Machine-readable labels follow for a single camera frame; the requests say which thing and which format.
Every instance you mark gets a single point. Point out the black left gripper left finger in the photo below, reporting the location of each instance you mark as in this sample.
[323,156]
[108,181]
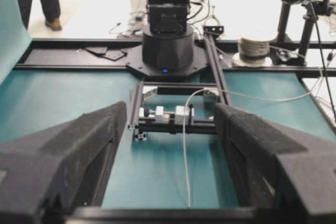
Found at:
[62,167]

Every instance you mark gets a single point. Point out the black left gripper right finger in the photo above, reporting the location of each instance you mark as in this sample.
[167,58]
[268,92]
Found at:
[280,175]

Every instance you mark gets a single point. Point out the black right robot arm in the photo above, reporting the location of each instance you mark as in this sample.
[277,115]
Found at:
[168,48]

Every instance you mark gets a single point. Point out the white block with hole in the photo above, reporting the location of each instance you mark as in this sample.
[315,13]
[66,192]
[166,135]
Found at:
[186,113]

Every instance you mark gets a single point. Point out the white left block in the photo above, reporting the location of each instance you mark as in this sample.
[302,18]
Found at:
[157,115]

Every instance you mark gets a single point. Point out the black flat mounting plates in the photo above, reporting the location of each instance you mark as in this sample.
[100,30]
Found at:
[105,52]

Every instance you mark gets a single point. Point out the teal backdrop sheet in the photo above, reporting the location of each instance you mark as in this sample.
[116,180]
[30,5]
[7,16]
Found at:
[14,36]

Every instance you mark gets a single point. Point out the white wire spool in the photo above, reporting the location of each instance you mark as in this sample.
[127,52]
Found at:
[254,50]

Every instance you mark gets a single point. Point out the black aluminium extrusion frame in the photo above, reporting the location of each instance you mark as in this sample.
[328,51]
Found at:
[70,54]

